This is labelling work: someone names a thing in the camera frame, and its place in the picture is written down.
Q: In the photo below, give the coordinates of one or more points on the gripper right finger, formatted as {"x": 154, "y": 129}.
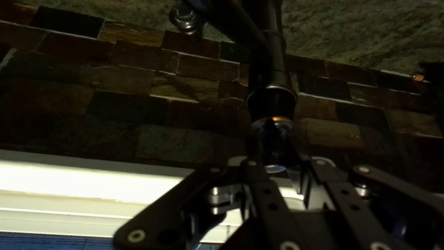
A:
{"x": 399, "y": 187}

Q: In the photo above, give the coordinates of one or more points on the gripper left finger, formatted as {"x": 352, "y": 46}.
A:
{"x": 166, "y": 211}

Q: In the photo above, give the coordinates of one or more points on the orange cup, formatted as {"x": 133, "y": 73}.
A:
{"x": 418, "y": 77}

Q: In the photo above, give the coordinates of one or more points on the black kitchen tap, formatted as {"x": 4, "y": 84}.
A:
{"x": 272, "y": 80}

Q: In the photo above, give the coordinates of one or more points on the white framed window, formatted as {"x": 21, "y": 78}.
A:
{"x": 86, "y": 194}

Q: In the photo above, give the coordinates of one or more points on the chrome knob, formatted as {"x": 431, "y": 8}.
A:
{"x": 185, "y": 18}

